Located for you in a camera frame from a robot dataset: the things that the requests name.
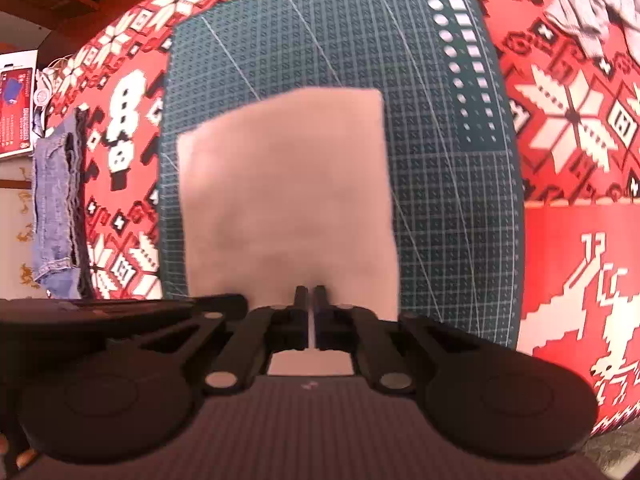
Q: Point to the cream knit vest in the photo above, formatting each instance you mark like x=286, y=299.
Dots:
x=280, y=185

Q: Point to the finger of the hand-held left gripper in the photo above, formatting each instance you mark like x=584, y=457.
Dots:
x=220, y=302

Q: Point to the red and white product box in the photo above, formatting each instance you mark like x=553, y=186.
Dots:
x=15, y=105

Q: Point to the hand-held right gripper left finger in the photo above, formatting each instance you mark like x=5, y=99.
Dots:
x=301, y=312

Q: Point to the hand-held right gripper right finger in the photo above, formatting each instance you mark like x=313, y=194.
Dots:
x=320, y=312

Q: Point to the red patterned blanket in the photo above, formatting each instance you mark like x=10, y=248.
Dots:
x=575, y=240

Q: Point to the blue jeans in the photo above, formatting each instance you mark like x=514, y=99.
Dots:
x=55, y=200

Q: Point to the grey sweater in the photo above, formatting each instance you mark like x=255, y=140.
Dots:
x=590, y=0

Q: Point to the green cutting mat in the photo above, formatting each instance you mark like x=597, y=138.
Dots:
x=440, y=210

